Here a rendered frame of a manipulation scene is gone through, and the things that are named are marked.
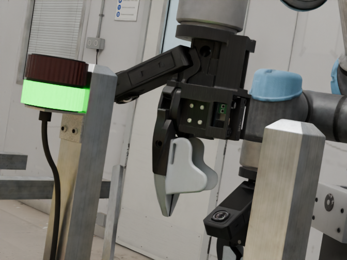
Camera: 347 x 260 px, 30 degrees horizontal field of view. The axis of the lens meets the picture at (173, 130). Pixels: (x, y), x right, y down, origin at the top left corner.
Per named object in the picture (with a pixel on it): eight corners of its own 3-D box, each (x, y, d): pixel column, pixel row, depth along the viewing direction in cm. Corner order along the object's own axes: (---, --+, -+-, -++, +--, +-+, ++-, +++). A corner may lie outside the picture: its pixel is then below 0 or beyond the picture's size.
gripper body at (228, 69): (222, 146, 67) (241, 30, 66) (147, 132, 70) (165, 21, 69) (243, 145, 74) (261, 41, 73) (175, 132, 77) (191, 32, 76)
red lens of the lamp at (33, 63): (61, 82, 68) (64, 61, 68) (98, 88, 64) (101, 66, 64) (12, 74, 64) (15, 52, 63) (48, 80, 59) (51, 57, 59)
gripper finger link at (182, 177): (195, 228, 69) (209, 143, 68) (145, 216, 71) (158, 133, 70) (205, 225, 71) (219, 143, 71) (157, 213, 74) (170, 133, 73)
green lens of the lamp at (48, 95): (58, 105, 68) (61, 84, 68) (94, 113, 64) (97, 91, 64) (8, 99, 64) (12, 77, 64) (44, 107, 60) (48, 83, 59)
